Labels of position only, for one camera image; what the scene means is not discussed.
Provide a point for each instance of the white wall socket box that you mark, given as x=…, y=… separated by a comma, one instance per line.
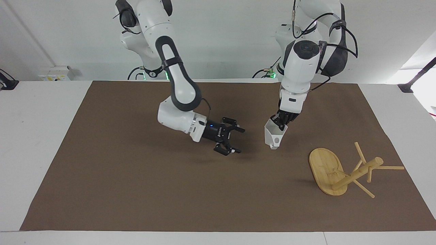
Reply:
x=56, y=74

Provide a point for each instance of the white cup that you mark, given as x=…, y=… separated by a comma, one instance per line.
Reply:
x=273, y=136

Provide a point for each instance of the black stand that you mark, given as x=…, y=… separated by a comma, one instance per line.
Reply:
x=7, y=83
x=417, y=76

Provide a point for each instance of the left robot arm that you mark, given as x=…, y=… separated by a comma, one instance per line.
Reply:
x=301, y=68

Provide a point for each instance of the wooden cup rack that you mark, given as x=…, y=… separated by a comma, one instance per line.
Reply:
x=328, y=173

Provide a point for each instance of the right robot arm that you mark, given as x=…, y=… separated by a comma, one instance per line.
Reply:
x=180, y=85

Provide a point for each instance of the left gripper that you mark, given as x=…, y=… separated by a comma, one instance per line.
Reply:
x=289, y=111

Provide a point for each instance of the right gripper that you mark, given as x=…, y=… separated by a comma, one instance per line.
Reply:
x=213, y=131

